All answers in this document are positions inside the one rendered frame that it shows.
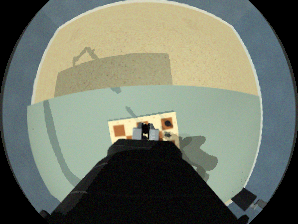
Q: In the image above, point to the chessboard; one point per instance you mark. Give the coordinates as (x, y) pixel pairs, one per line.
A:
(123, 128)

